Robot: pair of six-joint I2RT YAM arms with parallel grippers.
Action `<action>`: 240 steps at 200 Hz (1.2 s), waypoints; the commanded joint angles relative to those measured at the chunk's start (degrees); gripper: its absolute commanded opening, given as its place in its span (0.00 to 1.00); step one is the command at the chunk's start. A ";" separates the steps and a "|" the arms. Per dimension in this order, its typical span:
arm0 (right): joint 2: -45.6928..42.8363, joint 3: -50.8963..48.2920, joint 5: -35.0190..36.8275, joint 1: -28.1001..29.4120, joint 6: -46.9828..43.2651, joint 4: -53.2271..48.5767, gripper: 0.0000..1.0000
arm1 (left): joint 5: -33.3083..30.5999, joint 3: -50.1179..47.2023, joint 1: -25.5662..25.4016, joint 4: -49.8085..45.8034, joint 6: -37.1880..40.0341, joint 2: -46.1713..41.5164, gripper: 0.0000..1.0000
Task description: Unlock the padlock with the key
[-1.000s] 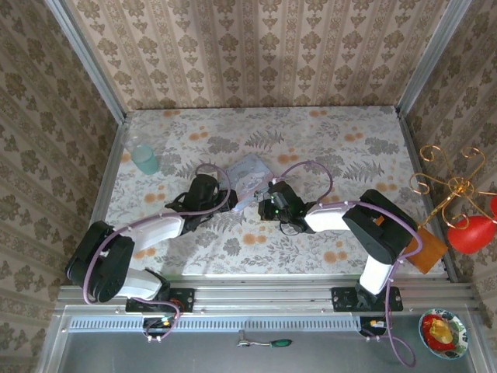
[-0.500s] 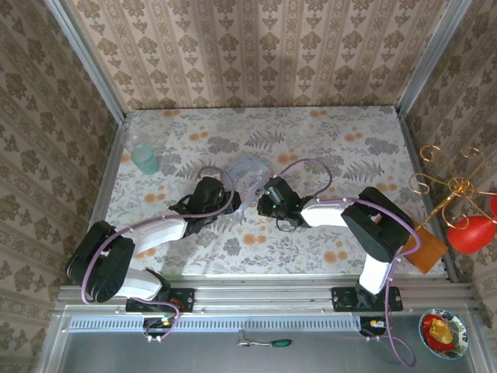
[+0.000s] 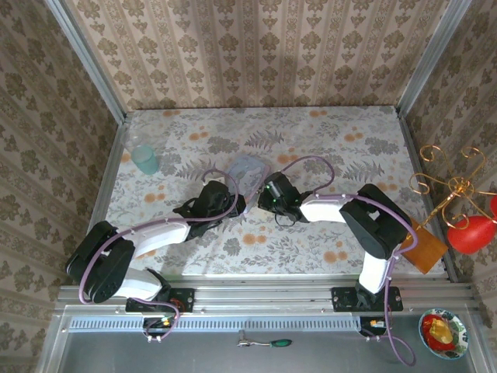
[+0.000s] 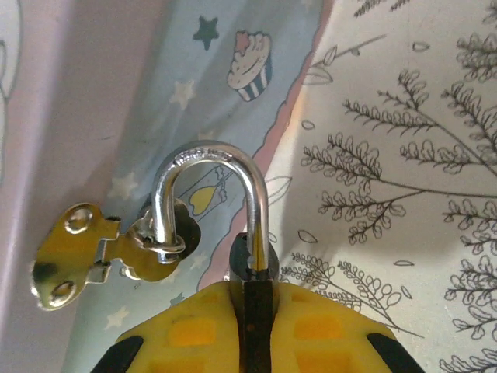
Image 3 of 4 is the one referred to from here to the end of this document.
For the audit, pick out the clear pouch with purple trim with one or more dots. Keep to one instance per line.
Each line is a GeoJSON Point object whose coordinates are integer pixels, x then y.
{"type": "Point", "coordinates": [248, 175]}

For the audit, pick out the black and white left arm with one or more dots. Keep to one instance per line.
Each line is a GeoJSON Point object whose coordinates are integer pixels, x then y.
{"type": "Point", "coordinates": [101, 264]}

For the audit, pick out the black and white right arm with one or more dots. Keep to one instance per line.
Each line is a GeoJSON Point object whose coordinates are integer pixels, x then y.
{"type": "Point", "coordinates": [372, 225]}

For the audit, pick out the floral patterned tablecloth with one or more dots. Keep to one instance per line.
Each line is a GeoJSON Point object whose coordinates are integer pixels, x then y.
{"type": "Point", "coordinates": [272, 248]}

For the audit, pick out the teal translucent plastic cup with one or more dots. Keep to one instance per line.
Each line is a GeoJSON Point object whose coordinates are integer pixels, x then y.
{"type": "Point", "coordinates": [145, 161]}

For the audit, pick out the brown wooden block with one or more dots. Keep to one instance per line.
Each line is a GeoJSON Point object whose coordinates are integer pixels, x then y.
{"type": "Point", "coordinates": [425, 250]}

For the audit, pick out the grey metal tray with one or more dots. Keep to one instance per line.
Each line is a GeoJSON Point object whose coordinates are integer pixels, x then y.
{"type": "Point", "coordinates": [194, 357]}

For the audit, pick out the red heart-shaped ornament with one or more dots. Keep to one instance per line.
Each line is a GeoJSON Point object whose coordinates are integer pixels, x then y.
{"type": "Point", "coordinates": [470, 235]}

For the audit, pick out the red toy fruit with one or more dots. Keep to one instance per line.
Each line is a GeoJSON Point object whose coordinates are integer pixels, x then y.
{"type": "Point", "coordinates": [429, 324]}

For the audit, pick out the yellow toy fruit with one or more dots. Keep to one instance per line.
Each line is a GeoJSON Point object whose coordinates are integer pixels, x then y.
{"type": "Point", "coordinates": [442, 330]}

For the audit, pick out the patterned ceramic bowl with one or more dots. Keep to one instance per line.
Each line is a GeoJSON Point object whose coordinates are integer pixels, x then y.
{"type": "Point", "coordinates": [460, 342]}

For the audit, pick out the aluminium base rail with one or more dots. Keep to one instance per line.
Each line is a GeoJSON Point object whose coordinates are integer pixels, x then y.
{"type": "Point", "coordinates": [264, 295]}

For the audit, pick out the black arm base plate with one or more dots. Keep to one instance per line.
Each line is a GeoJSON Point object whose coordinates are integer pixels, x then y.
{"type": "Point", "coordinates": [343, 299]}
{"type": "Point", "coordinates": [182, 299]}

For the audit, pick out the aluminium side rail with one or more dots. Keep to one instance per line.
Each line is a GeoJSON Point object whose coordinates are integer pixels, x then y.
{"type": "Point", "coordinates": [413, 155]}
{"type": "Point", "coordinates": [103, 186]}

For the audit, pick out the aluminium frame post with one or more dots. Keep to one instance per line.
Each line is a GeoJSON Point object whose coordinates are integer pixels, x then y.
{"type": "Point", "coordinates": [89, 62]}
{"type": "Point", "coordinates": [427, 58]}

